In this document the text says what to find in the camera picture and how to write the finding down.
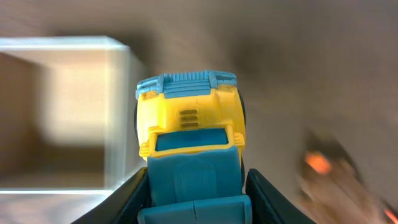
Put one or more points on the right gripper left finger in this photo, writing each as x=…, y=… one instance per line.
x=124, y=204

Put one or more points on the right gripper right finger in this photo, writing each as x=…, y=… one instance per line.
x=269, y=206

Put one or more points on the brown plush toy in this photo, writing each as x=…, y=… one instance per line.
x=331, y=189

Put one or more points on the yellow and grey toy truck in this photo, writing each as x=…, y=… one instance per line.
x=191, y=130

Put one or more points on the white cardboard box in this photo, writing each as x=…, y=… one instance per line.
x=66, y=113

